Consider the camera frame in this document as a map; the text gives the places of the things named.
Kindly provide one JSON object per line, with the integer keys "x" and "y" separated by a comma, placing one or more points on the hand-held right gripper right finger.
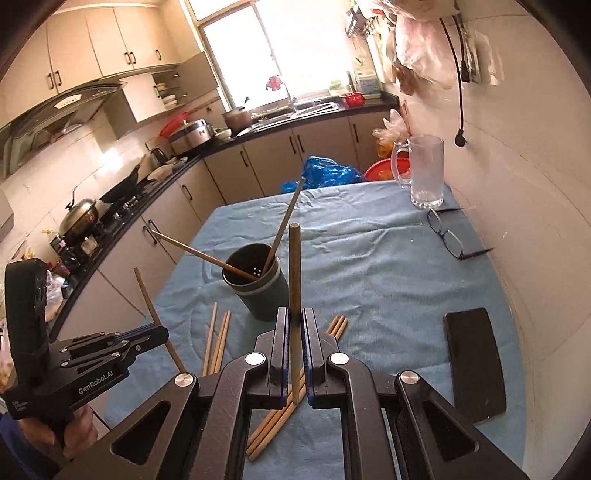
{"x": 308, "y": 355}

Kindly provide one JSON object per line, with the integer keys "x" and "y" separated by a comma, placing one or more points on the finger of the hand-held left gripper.
{"x": 115, "y": 333}
{"x": 143, "y": 344}

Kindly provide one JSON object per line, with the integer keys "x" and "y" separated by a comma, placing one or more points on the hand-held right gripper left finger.
{"x": 284, "y": 350}

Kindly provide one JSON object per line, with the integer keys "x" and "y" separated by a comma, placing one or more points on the wooden chopstick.
{"x": 344, "y": 328}
{"x": 211, "y": 337}
{"x": 332, "y": 326}
{"x": 294, "y": 277}
{"x": 145, "y": 295}
{"x": 338, "y": 327}
{"x": 198, "y": 253}

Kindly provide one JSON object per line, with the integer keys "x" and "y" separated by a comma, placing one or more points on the dark grey chopstick holder cup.
{"x": 258, "y": 300}

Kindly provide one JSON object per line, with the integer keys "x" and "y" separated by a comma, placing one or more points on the bundle of wooden chopsticks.
{"x": 288, "y": 217}

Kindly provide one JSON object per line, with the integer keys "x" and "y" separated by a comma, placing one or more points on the person's left forearm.
{"x": 11, "y": 443}

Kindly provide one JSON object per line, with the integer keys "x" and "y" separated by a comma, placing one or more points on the person's left hand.
{"x": 81, "y": 429}

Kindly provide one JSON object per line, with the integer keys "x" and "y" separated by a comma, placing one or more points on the white plastic bag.
{"x": 57, "y": 295}

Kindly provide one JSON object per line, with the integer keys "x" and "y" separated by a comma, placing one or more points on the dark sauce bottle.
{"x": 56, "y": 244}

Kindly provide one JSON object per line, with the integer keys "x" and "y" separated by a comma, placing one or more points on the blue tablecloth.
{"x": 369, "y": 277}

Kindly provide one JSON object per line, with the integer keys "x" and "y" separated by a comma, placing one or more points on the steel lidded pot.
{"x": 79, "y": 214}

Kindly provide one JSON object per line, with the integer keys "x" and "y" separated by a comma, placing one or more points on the gas stove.
{"x": 120, "y": 211}

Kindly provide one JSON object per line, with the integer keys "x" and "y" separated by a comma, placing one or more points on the black wok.
{"x": 121, "y": 187}

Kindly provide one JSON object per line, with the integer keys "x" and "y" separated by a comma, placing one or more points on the black smartphone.
{"x": 475, "y": 364}

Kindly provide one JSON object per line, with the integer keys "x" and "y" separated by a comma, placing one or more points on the electric kettle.
{"x": 159, "y": 157}

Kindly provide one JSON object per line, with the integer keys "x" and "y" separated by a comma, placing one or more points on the blue plastic bag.
{"x": 328, "y": 173}

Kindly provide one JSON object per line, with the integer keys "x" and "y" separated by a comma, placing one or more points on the black eyeglasses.
{"x": 454, "y": 243}

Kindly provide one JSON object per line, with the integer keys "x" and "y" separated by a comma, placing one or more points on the lower kitchen cabinets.
{"x": 277, "y": 157}

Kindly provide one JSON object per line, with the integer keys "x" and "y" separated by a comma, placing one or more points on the red plastic basin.
{"x": 376, "y": 171}

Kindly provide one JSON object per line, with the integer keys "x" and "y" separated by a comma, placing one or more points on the range hood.
{"x": 55, "y": 110}

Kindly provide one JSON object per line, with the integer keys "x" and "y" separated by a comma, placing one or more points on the black kitchen countertop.
{"x": 210, "y": 150}

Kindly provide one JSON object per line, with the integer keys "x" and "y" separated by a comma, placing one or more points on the silver rice cooker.
{"x": 191, "y": 136}

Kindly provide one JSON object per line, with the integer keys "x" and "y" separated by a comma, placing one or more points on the glass mug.
{"x": 427, "y": 175}

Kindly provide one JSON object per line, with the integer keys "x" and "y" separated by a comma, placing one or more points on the red colander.
{"x": 173, "y": 122}

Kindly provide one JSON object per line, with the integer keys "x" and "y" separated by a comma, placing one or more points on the white bowl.
{"x": 224, "y": 134}

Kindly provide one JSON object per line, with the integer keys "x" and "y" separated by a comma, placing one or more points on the steel sink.
{"x": 281, "y": 117}

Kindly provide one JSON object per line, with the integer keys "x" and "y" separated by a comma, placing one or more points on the brown cooking pot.
{"x": 237, "y": 119}

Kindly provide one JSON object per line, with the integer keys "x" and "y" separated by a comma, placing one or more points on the dish shelf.
{"x": 168, "y": 90}

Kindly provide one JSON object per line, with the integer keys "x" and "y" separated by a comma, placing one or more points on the sink faucet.
{"x": 291, "y": 99}

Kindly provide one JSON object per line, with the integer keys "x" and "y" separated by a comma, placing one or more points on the small red basket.
{"x": 353, "y": 99}

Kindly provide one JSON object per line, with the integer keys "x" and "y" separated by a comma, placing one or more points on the pink flower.
{"x": 274, "y": 83}

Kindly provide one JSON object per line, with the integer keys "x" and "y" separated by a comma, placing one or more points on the white cutting board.
{"x": 375, "y": 57}

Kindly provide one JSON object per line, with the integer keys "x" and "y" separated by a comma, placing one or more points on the kitchen window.
{"x": 277, "y": 41}

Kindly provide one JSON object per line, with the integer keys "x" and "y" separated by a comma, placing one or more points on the clear plastic bag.
{"x": 427, "y": 46}

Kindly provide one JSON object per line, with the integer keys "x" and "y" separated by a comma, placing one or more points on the large printed plastic bag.
{"x": 415, "y": 7}

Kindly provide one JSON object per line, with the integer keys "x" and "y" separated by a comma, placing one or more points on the upper wall cabinets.
{"x": 101, "y": 37}

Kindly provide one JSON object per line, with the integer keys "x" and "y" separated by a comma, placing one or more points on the metal wall rack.
{"x": 360, "y": 23}

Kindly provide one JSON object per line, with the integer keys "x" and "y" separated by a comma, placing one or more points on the white wall socket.
{"x": 482, "y": 55}

